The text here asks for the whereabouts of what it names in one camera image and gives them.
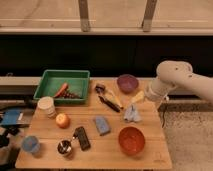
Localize orange carrot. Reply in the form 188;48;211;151
53;83;68;98

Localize orange apple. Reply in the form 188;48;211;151
56;113;70;129

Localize blue box on floor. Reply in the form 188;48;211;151
0;109;32;126

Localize dark grapes bunch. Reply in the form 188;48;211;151
62;91;80;99

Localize green plastic tray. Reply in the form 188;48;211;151
34;70;90;104

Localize blue plastic cup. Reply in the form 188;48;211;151
21;136;40;154

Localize white stacked cups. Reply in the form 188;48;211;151
37;96;56;118

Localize red bowl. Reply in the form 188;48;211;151
118;126;145;156

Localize yellow corn toy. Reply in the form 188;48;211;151
105;92;123;108

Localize black remote control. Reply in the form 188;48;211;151
74;127;91;151

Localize metal measuring cup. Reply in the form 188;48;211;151
57;137;75;157

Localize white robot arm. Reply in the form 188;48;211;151
134;60;213;104

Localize purple bowl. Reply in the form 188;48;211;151
117;74;139;94

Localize grey blue cloth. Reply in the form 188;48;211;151
124;104;141;122

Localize blue sponge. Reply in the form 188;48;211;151
95;116;110;136

